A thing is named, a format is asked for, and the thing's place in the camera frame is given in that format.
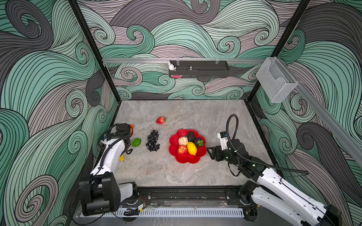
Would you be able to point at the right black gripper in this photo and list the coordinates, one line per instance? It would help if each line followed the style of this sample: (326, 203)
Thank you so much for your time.
(214, 149)

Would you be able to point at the yellow lemon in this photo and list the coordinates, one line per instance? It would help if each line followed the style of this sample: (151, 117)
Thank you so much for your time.
(192, 149)

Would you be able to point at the dark avocado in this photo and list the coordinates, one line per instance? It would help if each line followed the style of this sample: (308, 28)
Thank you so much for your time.
(191, 136)

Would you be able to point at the black grape bunch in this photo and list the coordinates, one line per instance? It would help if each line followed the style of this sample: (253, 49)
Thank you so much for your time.
(152, 144)

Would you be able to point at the red flower-shaped fruit bowl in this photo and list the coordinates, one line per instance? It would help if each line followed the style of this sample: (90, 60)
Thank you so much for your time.
(186, 157)

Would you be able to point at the red apple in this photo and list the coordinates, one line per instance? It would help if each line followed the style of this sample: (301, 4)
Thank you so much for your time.
(182, 150)

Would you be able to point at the pale cream pear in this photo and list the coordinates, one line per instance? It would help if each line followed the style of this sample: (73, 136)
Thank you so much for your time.
(183, 141)

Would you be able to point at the dark mangosteen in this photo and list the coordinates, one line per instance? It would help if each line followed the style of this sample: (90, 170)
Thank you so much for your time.
(199, 142)

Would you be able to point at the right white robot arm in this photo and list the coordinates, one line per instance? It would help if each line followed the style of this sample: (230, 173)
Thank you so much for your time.
(268, 189)

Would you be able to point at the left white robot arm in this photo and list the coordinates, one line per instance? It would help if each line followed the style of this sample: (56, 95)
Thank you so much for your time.
(100, 192)

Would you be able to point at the green lime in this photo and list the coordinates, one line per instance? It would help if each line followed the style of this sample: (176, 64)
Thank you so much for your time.
(136, 142)

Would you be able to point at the red strawberry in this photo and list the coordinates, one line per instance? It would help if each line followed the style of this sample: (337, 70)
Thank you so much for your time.
(161, 120)

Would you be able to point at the small white rabbit figurine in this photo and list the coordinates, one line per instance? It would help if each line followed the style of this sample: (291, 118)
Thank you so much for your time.
(171, 66)

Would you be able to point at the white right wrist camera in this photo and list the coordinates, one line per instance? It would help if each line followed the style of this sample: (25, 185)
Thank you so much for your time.
(223, 138)

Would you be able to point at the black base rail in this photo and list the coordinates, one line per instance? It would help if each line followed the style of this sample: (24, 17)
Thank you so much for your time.
(157, 195)

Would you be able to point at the white slotted cable duct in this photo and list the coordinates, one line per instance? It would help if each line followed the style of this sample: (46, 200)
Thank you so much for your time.
(169, 212)

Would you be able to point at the black wall shelf tray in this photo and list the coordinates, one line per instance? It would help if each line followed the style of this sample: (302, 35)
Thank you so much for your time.
(201, 69)

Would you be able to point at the clear plastic wall holder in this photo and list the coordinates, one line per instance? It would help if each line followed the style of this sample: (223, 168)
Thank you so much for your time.
(276, 79)

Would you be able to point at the aluminium wall rail back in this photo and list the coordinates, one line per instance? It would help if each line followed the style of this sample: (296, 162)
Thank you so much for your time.
(132, 60)

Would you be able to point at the aluminium wall rail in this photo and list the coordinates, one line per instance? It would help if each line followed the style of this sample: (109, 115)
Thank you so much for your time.
(311, 90)
(132, 60)

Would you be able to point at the aluminium wall rail right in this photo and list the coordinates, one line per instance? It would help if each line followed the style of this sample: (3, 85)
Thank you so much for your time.
(311, 90)

